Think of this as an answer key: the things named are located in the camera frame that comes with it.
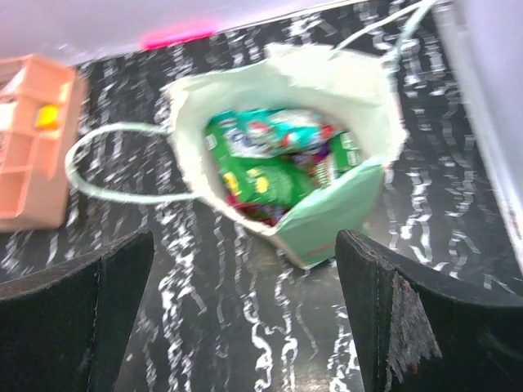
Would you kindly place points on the orange plastic file organizer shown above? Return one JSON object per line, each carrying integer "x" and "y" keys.
{"x": 34, "y": 187}

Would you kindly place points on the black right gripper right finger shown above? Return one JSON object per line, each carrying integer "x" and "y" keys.
{"x": 416, "y": 329}

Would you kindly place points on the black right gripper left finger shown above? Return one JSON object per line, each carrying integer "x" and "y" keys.
{"x": 66, "y": 328}

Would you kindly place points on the pink tape strip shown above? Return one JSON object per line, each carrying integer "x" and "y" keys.
{"x": 177, "y": 34}

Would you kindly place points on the yellow small block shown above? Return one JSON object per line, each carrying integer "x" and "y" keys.
{"x": 48, "y": 118}

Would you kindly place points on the green Fox's candy bag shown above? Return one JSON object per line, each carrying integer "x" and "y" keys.
{"x": 249, "y": 170}

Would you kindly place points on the green paper gift bag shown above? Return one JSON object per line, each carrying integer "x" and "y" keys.
{"x": 355, "y": 88}

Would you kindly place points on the red candy bag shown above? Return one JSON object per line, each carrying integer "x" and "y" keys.
{"x": 268, "y": 215}

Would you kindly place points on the teal Fox's candy bag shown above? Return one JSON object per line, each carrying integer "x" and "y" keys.
{"x": 267, "y": 133}

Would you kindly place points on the purple Fox's berries candy bag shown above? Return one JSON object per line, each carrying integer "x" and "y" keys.
{"x": 325, "y": 164}

